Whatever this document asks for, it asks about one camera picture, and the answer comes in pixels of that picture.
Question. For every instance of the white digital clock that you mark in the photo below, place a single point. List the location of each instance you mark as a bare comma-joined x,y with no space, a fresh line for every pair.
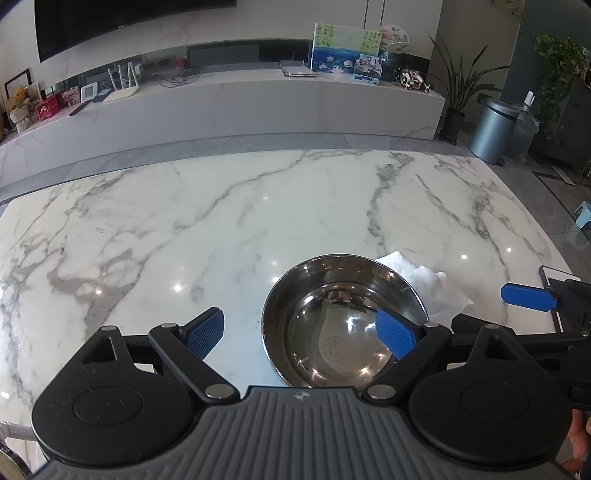
88,92

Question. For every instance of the black white toy figures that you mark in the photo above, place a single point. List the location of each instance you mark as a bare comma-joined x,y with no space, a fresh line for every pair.
413,79

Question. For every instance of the white router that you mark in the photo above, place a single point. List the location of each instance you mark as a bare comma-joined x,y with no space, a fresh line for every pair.
120,94

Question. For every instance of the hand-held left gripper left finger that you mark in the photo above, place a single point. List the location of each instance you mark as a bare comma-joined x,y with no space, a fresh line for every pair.
207,334

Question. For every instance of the light wooden photo frame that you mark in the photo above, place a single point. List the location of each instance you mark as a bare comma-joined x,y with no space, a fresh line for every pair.
34,92

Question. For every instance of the pink box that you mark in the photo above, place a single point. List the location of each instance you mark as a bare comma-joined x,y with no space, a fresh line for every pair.
69,98

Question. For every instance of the round paper fan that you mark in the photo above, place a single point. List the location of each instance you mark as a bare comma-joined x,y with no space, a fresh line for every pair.
395,37

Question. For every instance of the teddy bear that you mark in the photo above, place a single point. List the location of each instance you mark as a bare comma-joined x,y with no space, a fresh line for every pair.
19,104

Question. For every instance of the dark soundbar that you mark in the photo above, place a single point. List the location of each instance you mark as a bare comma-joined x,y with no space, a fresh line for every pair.
221,55

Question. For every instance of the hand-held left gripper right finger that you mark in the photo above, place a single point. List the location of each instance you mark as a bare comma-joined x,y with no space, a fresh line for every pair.
392,334

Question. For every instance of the small framed photo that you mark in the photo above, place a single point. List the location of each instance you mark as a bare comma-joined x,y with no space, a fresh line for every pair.
368,67

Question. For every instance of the dark glass jar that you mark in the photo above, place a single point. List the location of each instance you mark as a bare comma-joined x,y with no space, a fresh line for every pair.
390,64

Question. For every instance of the potted long-leaf plant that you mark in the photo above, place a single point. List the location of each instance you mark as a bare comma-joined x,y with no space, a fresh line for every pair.
452,127

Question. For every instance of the clear plastic water bottle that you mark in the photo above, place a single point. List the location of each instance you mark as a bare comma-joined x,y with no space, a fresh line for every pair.
524,134

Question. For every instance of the black remote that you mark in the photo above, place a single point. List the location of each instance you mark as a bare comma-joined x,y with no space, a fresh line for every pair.
79,109

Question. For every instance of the leafy green plant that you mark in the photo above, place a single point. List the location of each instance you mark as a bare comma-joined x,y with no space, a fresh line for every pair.
558,60

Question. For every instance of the smartphone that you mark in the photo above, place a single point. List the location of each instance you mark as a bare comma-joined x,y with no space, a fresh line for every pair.
554,273

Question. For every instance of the person's right hand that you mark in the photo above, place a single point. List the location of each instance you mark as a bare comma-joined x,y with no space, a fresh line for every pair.
578,434

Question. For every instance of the black picture frame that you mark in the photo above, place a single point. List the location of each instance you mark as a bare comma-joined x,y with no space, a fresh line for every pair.
16,81

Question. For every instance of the white cloth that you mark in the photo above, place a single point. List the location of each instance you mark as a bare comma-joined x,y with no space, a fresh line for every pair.
438,290

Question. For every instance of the stainless steel bowl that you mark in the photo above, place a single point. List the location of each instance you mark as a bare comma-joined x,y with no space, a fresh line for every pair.
318,323

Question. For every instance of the small blue stool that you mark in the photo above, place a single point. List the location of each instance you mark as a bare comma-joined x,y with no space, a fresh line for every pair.
582,214

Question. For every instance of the lotus pond painting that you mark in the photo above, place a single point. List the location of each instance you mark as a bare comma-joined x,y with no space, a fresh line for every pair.
341,46

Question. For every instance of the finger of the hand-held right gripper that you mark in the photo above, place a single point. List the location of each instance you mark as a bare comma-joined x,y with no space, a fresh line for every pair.
466,323
526,295

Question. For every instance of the black television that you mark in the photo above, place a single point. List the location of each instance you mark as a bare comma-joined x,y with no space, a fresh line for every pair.
115,23

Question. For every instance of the red box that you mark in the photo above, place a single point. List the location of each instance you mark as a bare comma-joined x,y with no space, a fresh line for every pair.
48,108

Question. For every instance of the grey trash can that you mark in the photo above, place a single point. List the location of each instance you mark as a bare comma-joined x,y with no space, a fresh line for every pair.
491,134

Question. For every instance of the grey set-top box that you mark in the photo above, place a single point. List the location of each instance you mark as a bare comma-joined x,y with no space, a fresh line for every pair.
298,71

